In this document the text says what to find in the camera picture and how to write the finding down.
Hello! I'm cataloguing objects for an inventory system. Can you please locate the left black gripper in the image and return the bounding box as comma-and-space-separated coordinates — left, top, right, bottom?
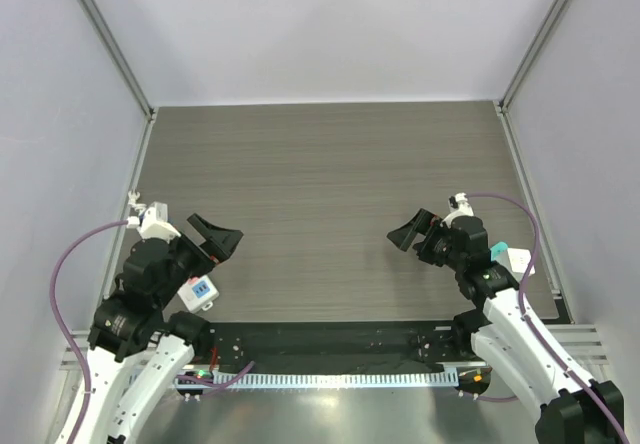
155, 213, 242, 305

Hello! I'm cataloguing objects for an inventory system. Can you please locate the white multicolour power strip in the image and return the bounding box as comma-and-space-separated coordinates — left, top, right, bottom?
177, 275, 219, 313

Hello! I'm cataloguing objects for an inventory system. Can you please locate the teal triangular socket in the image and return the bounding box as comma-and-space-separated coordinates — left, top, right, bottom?
490, 241, 509, 264

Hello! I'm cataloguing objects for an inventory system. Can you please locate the white cube plug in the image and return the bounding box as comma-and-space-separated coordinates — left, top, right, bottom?
499, 248, 532, 280

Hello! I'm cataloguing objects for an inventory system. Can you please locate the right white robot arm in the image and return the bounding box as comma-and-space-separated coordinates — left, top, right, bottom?
387, 209, 629, 443

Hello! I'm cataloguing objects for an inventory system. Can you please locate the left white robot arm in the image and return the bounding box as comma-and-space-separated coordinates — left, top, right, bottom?
49, 209, 244, 443

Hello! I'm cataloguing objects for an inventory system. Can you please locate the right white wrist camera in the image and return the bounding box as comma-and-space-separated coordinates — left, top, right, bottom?
443, 193, 475, 227

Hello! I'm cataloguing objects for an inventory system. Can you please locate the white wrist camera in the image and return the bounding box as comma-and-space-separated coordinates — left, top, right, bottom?
126, 191, 181, 243
443, 193, 475, 227

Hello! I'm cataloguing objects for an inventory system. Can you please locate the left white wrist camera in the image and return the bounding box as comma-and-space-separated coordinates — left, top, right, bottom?
126, 191, 181, 243

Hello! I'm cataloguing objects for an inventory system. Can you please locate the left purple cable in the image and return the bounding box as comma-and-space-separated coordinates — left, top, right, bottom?
51, 218, 131, 444

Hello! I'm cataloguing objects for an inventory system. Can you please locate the purple cable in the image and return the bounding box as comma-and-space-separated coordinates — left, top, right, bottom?
51, 218, 131, 444
457, 192, 631, 444

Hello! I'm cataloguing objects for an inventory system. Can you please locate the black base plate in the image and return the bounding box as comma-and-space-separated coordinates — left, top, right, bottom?
193, 320, 477, 375

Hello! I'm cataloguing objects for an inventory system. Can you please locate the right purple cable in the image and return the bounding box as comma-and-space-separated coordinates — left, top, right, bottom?
457, 192, 631, 444

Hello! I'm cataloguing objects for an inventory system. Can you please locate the white slotted cable duct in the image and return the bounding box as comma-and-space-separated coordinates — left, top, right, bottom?
127, 367, 459, 393

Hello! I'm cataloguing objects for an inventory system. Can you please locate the aluminium frame rail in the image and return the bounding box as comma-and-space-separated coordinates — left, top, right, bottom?
59, 324, 608, 371

